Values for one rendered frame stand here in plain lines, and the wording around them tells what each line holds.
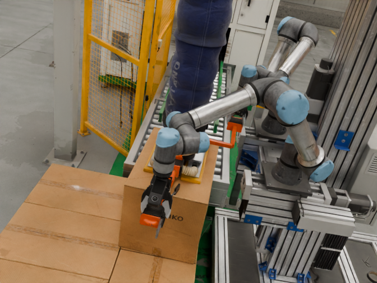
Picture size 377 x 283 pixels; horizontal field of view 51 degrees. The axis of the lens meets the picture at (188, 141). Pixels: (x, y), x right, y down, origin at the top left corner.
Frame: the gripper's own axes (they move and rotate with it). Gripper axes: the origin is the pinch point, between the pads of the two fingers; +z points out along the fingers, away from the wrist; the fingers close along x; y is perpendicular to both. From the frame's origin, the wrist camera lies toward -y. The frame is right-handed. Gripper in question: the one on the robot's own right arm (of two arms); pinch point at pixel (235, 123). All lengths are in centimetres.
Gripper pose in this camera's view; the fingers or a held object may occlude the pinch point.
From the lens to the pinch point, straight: 227.5
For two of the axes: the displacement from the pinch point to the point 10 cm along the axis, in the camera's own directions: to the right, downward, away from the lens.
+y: -1.6, 4.8, -8.6
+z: -1.7, 8.5, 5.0
